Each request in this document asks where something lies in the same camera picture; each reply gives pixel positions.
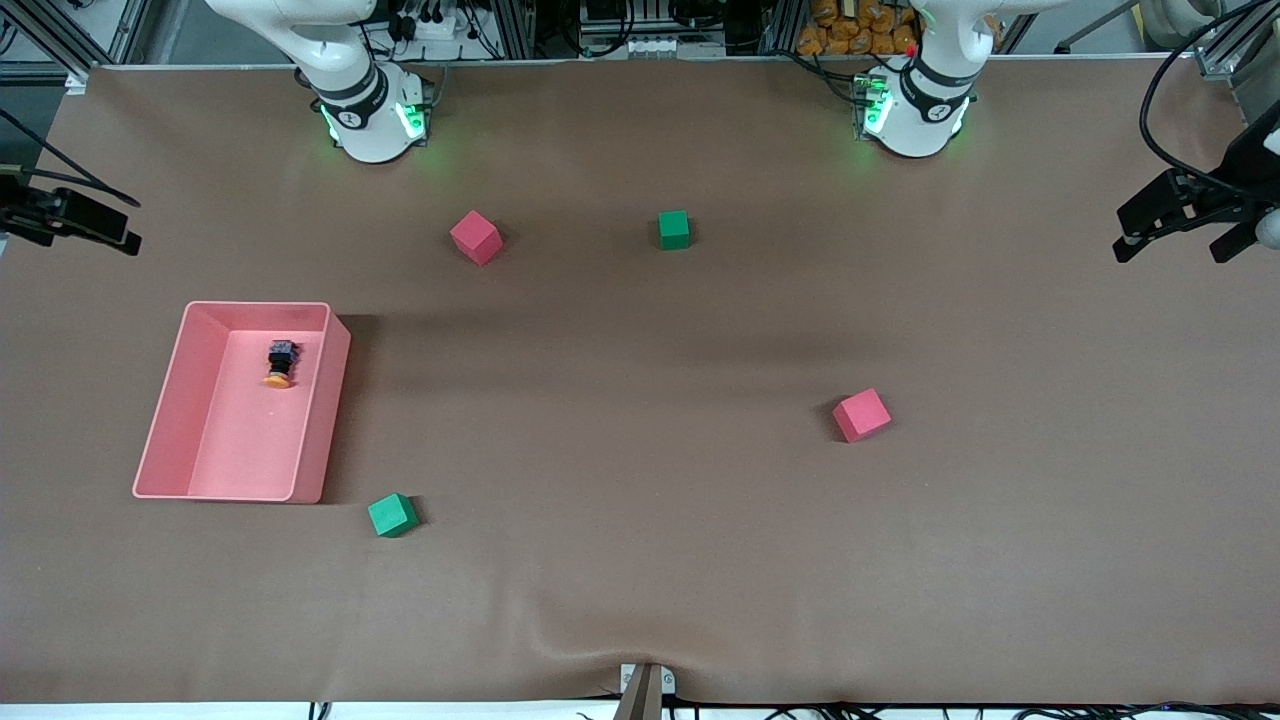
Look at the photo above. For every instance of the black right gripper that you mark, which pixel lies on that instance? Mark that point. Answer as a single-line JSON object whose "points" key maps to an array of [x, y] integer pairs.
{"points": [[22, 212]]}

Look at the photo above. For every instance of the green foam cube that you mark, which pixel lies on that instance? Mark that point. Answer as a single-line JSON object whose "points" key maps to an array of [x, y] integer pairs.
{"points": [[674, 230], [392, 515]]}

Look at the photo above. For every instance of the brown table mat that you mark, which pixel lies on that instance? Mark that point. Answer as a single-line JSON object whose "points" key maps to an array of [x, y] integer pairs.
{"points": [[640, 500]]}

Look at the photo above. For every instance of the aluminium frame profile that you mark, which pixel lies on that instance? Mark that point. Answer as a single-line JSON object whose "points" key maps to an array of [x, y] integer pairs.
{"points": [[130, 30], [785, 25], [1222, 58], [512, 25]]}

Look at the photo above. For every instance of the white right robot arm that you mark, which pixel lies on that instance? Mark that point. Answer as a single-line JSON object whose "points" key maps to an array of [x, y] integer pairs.
{"points": [[350, 120]]}

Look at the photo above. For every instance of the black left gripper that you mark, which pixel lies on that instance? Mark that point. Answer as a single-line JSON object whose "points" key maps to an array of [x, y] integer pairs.
{"points": [[1243, 170]]}

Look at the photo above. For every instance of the white power strip with plugs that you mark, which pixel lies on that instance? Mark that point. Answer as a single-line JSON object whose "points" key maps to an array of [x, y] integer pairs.
{"points": [[430, 25]]}

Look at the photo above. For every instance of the pink foam cube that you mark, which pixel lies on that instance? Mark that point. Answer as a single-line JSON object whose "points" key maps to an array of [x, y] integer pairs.
{"points": [[861, 415], [476, 237]]}

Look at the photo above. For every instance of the pink plastic bin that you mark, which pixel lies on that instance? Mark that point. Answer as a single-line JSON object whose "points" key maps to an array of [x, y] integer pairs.
{"points": [[240, 440]]}

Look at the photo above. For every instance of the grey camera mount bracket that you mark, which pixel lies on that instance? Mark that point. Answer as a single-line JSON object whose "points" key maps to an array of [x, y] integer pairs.
{"points": [[645, 695]]}

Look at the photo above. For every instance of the orange objects pile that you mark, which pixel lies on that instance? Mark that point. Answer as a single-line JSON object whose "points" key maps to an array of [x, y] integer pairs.
{"points": [[850, 30]]}

